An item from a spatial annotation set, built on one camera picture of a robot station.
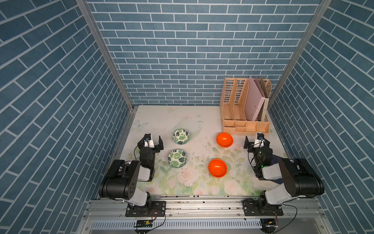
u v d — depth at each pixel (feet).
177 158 2.99
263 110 3.04
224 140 3.19
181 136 3.34
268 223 2.32
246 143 2.76
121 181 1.47
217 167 2.83
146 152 2.27
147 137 2.47
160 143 2.74
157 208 2.45
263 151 2.31
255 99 3.02
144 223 2.36
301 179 1.48
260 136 2.51
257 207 2.39
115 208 2.48
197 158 3.01
